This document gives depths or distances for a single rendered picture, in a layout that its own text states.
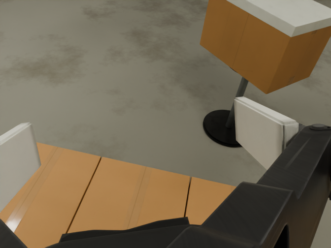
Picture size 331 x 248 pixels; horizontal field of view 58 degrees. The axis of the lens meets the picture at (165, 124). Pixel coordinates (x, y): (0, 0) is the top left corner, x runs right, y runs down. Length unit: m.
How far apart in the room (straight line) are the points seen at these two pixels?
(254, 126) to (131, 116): 2.18
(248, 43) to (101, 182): 1.08
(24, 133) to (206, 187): 1.14
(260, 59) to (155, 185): 0.90
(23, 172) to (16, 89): 2.52
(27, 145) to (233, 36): 1.69
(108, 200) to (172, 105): 1.41
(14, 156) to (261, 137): 0.13
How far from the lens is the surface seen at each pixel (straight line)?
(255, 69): 1.76
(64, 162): 1.35
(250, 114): 0.17
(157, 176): 1.29
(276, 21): 1.63
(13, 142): 0.18
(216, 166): 2.11
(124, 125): 2.26
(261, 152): 0.16
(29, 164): 0.19
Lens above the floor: 1.58
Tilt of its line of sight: 43 degrees down
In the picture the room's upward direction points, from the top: 9 degrees clockwise
